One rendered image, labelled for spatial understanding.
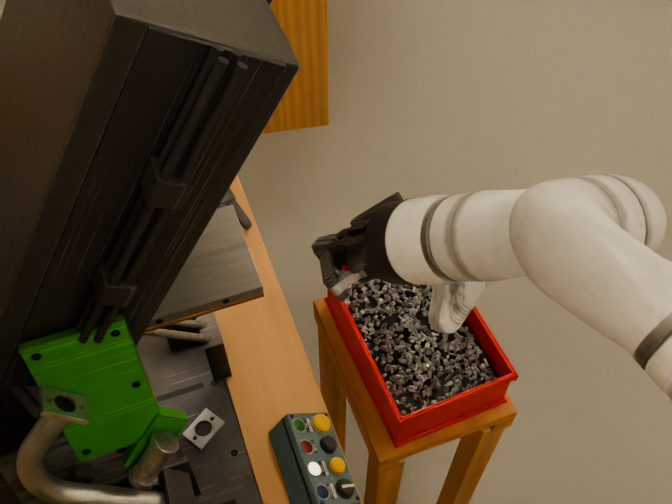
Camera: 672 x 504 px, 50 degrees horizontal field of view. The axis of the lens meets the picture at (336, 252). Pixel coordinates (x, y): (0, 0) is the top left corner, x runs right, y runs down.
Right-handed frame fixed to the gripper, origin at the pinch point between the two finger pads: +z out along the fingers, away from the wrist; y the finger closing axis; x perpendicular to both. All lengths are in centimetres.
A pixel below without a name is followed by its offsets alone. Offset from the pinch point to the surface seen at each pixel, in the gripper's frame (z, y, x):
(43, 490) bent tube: 31.4, 35.1, 4.6
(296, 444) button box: 29.6, 10.3, 28.5
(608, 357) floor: 76, -86, 129
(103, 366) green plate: 23.1, 20.8, -2.7
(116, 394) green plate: 25.6, 21.9, 1.6
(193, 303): 31.3, 5.9, 3.0
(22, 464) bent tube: 29.1, 34.2, -0.2
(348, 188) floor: 152, -97, 57
